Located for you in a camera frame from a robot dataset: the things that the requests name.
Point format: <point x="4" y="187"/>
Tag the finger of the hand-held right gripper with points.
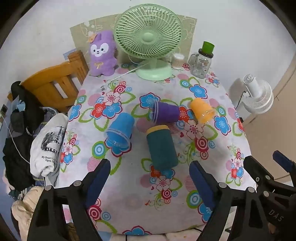
<point x="283" y="161"/>
<point x="256" y="168"/>

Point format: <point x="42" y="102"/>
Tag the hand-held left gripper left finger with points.
<point x="96" y="186"/>

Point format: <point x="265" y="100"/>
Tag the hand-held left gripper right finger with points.
<point x="201" y="184"/>

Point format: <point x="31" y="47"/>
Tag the teal cup with yellow rim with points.
<point x="161" y="148"/>

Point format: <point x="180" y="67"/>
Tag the blue plastic cup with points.
<point x="121" y="126"/>

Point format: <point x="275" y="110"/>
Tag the orange plastic cup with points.
<point x="200" y="107"/>

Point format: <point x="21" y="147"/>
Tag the purple plastic cup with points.
<point x="168" y="112"/>

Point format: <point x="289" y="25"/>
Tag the floral tablecloth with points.
<point x="129" y="185"/>

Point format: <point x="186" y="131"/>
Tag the white printed shirt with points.
<point x="46" y="148"/>

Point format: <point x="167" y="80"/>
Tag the white standing fan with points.
<point x="257" y="97"/>

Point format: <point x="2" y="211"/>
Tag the beige cloth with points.
<point x="25" y="205"/>

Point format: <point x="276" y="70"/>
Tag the black garment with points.
<point x="20" y="148"/>

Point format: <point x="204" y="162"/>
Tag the blue plaid cloth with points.
<point x="47" y="115"/>

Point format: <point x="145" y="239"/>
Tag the glass mug with green lid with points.
<point x="200" y="67"/>

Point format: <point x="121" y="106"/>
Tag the wooden chair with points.
<point x="46" y="78"/>

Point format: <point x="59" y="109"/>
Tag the purple plush toy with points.
<point x="103" y="61"/>

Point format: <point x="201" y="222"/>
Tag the clear cotton swab container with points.
<point x="177" y="60"/>

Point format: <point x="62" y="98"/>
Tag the green desk fan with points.
<point x="148" y="37"/>

